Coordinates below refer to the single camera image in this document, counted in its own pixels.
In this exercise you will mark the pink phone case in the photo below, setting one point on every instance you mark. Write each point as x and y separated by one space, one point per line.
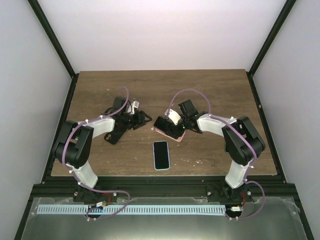
179 139

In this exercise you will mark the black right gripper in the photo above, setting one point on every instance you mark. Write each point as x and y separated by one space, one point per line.
178 131

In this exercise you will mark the purple-edged smartphone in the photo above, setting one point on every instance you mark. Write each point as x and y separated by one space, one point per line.
161 155

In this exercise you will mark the light blue phone case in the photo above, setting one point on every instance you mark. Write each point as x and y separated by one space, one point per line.
161 155

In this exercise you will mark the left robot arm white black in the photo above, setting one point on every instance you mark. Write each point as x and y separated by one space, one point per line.
74 141

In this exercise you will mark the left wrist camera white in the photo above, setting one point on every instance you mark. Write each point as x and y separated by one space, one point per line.
132 107

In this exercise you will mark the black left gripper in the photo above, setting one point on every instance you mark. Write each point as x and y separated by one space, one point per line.
140 121

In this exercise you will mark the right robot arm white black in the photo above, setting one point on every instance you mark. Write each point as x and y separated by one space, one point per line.
242 141

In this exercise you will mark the metal base plate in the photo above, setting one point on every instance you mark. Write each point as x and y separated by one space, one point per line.
271 218

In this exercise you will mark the black phone case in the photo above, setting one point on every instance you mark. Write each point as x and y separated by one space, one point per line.
114 136

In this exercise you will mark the light blue slotted cable duct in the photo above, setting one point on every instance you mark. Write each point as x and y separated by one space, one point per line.
78 209

